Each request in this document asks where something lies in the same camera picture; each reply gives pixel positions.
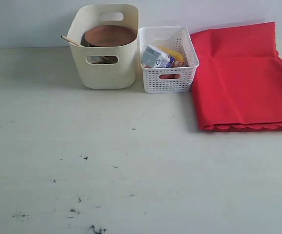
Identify red sausage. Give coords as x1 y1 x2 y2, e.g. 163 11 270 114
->
159 74 181 80

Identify blue white milk carton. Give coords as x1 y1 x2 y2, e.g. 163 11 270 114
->
141 44 175 68

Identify yellow lemon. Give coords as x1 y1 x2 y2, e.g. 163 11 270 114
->
159 46 184 67

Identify brown wooden plate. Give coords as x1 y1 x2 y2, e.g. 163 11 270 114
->
81 25 137 47

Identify red scalloped table cloth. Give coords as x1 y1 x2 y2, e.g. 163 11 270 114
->
190 22 282 132

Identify wooden chopstick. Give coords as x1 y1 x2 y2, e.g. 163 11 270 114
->
60 35 112 64

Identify stainless steel cup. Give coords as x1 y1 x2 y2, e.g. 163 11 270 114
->
86 56 103 64

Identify white woven plastic basket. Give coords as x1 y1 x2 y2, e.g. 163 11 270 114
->
139 26 199 93

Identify cream plastic bin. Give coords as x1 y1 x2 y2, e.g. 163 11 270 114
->
67 4 139 89

